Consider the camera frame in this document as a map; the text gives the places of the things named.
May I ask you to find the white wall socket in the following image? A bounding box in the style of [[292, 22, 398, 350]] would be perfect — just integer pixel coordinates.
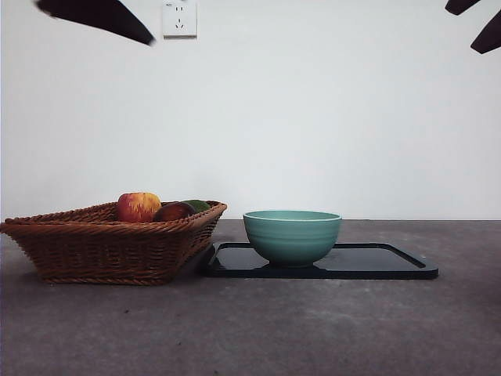
[[163, 1, 198, 39]]

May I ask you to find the brown wicker basket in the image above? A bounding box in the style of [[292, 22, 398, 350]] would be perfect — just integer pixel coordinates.
[[0, 201, 229, 286]]

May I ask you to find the dark red plum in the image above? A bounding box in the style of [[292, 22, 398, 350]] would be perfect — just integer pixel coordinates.
[[153, 201, 196, 223]]

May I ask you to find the teal ribbed bowl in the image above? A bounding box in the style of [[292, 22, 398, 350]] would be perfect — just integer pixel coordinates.
[[243, 210, 343, 269]]

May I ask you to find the black rectangular tray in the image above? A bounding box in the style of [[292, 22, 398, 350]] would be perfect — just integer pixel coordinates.
[[201, 241, 439, 280]]

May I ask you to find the red and yellow apple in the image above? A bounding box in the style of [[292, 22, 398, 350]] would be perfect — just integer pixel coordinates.
[[116, 191, 163, 223]]

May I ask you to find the green fruit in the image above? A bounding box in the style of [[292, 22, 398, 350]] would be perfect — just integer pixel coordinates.
[[182, 199, 211, 215]]

